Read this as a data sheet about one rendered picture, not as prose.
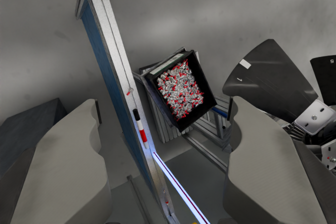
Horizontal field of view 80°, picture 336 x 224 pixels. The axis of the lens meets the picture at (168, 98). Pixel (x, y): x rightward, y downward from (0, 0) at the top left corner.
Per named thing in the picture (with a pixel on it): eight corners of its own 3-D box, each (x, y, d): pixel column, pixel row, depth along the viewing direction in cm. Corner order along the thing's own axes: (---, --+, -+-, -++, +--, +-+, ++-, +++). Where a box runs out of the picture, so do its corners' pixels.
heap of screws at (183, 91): (203, 97, 75) (209, 100, 72) (173, 120, 72) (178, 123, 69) (182, 52, 67) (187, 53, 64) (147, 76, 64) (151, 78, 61)
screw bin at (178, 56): (206, 99, 77) (217, 104, 71) (171, 125, 73) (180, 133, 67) (182, 48, 68) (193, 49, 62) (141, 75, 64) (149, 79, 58)
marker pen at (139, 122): (150, 148, 64) (137, 109, 59) (146, 150, 64) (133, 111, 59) (148, 146, 66) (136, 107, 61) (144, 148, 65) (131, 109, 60)
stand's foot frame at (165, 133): (204, 118, 184) (209, 121, 177) (159, 139, 169) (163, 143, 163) (192, 50, 161) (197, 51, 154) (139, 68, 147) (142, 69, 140)
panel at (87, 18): (126, 138, 143) (164, 204, 86) (125, 139, 143) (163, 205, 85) (82, 17, 113) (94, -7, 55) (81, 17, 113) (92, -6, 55)
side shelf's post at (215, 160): (184, 133, 179) (262, 197, 107) (180, 135, 178) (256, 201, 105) (183, 130, 178) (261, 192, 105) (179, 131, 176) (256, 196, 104)
